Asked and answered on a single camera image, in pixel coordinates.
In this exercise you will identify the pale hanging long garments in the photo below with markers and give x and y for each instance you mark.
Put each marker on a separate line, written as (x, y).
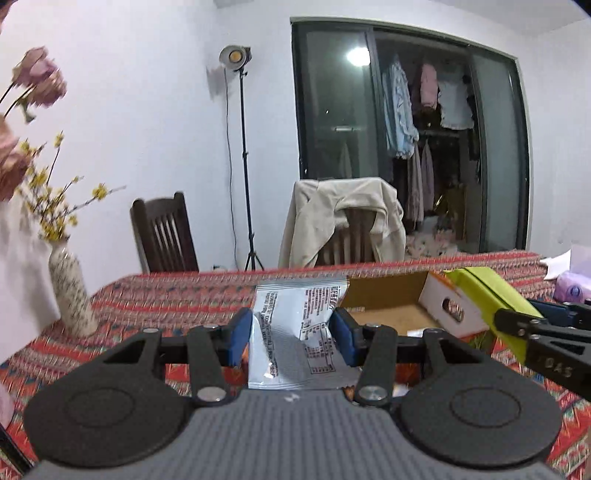
(420, 184)

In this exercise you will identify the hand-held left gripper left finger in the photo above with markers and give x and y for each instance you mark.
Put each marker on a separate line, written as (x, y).
(240, 339)

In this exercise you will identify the floral fabric pile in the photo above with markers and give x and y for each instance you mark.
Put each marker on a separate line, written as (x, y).
(434, 242)

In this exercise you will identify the white speckled vase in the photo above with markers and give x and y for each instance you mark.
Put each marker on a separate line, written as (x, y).
(71, 295)

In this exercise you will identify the pink hanging garment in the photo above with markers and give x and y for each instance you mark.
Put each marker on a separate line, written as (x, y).
(429, 87)

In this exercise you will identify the yellow flower branches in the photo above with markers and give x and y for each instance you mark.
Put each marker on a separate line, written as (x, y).
(53, 228)

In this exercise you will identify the dark wooden chair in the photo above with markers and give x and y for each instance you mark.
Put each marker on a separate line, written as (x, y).
(161, 240)

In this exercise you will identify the white paper bag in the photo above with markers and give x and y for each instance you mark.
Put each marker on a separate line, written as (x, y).
(568, 261)

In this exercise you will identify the wooden chair with jacket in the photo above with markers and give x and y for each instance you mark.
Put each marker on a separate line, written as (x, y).
(348, 240)

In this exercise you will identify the wardrobe with hanging clothes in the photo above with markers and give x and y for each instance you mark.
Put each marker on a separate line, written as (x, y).
(323, 115)

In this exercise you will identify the light blue hanging shirt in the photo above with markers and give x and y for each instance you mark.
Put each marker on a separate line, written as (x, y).
(399, 110)

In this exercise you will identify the silver snack packet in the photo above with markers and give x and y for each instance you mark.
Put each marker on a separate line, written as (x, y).
(286, 323)

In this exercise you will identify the white hanging top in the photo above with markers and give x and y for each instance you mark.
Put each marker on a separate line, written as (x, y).
(455, 106)

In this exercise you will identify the orange cardboard box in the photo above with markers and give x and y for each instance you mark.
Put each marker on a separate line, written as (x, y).
(392, 318)

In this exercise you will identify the beige jacket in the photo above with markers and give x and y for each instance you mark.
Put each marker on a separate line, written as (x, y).
(323, 198)

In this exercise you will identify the yellow-green snack packet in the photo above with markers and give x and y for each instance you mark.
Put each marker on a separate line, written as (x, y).
(485, 290)

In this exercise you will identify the studio light on stand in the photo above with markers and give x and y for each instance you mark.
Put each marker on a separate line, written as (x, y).
(235, 56)

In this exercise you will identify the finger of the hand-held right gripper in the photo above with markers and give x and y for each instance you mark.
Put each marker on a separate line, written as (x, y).
(517, 325)
(554, 311)

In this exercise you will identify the purple tissue pack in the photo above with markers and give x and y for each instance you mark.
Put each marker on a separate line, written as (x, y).
(572, 286)

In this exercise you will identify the pale pink fuzzy cloth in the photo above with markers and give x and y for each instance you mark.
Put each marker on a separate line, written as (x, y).
(4, 406)

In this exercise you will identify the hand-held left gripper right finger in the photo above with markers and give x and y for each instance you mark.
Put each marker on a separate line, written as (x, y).
(345, 341)

